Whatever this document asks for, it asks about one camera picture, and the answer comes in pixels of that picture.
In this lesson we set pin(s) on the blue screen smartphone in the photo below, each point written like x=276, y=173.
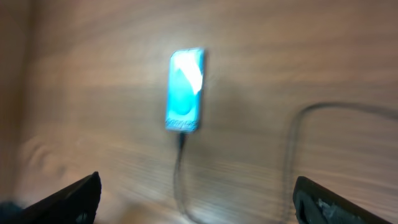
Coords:
x=184, y=90

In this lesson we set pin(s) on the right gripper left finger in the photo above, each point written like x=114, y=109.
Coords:
x=76, y=203

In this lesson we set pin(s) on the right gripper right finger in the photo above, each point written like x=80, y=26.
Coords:
x=315, y=204

